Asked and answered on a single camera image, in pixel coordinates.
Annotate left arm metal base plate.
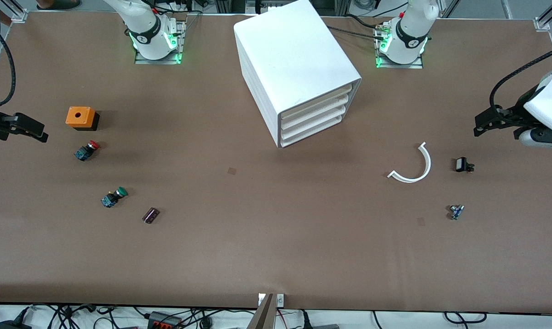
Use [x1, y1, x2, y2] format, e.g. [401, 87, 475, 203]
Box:
[375, 23, 425, 69]

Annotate white drawer cabinet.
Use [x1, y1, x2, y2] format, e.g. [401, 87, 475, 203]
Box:
[234, 0, 363, 149]

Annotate black base cable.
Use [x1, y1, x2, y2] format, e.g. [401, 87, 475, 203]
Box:
[326, 25, 386, 42]
[346, 14, 382, 30]

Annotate red push button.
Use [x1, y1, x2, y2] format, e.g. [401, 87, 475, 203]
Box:
[74, 140, 100, 161]

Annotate dark shoe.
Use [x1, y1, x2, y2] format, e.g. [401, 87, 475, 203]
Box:
[36, 0, 82, 11]

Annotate small metal edge bracket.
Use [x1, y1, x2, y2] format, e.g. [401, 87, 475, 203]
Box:
[258, 294, 285, 308]

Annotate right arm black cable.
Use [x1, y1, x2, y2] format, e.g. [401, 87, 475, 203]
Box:
[0, 13, 17, 106]

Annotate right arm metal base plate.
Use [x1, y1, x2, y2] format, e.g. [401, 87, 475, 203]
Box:
[134, 21, 186, 65]

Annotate white curved plastic clip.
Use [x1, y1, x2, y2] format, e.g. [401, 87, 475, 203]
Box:
[387, 142, 432, 183]

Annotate white plastic drawer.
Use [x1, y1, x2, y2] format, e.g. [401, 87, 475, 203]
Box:
[282, 104, 348, 139]
[282, 95, 351, 131]
[282, 114, 345, 148]
[281, 84, 353, 122]

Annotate green push button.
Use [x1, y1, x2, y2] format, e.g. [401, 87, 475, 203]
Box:
[101, 186, 128, 208]

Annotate brown camera mount post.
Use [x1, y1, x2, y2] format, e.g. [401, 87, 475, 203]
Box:
[246, 293, 276, 329]

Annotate black looped cable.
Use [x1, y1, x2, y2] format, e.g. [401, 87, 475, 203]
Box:
[444, 312, 487, 325]

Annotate black power strip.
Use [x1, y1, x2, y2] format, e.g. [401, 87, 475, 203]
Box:
[148, 312, 183, 329]

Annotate orange button box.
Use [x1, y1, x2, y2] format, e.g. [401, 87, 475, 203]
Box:
[66, 106, 100, 132]

